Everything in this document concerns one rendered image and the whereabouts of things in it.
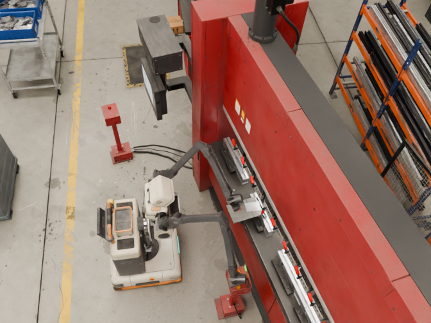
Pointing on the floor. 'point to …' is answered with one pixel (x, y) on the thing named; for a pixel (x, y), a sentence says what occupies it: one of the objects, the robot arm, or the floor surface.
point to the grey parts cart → (33, 56)
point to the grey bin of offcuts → (6, 179)
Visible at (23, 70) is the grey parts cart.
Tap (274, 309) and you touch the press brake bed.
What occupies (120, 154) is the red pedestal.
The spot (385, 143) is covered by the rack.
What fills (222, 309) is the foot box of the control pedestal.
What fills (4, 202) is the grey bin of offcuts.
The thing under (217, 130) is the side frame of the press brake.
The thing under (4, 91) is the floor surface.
